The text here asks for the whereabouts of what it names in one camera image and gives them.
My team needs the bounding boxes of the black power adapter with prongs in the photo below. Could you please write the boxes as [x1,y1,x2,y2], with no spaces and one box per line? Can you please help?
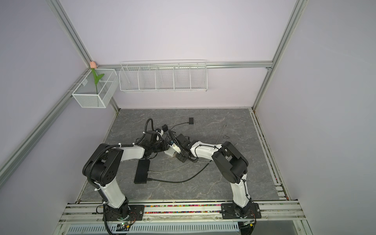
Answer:
[162,124,168,132]

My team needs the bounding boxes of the white wire shelf basket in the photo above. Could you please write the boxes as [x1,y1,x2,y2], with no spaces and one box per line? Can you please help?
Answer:
[119,60,208,92]

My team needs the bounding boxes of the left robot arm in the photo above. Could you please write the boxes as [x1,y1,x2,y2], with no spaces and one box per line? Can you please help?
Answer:
[82,118,168,221]

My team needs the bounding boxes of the black ethernet cable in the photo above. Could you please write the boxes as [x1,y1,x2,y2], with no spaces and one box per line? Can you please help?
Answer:
[146,163,211,183]

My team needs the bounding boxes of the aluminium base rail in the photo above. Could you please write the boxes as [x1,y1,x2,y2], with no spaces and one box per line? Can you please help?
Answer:
[58,200,306,225]

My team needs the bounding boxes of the white mesh corner basket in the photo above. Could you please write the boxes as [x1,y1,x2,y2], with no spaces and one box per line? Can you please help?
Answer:
[72,69,119,108]

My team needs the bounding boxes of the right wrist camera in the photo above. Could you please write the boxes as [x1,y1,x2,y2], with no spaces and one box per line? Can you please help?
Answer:
[169,141,181,153]

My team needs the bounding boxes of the artificial tulip flower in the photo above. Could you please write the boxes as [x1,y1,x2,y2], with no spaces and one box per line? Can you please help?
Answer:
[90,61,104,95]

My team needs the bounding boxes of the white router box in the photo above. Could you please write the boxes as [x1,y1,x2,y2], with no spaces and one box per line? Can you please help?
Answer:
[164,146,176,157]

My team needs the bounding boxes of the black network switch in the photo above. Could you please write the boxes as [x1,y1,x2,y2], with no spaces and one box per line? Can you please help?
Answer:
[134,159,150,184]

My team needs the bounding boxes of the grey ethernet cable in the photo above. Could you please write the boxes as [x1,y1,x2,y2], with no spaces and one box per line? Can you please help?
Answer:
[215,124,227,145]
[149,160,203,173]

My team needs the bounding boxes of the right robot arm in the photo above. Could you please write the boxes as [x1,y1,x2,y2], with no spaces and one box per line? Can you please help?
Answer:
[168,134,261,219]

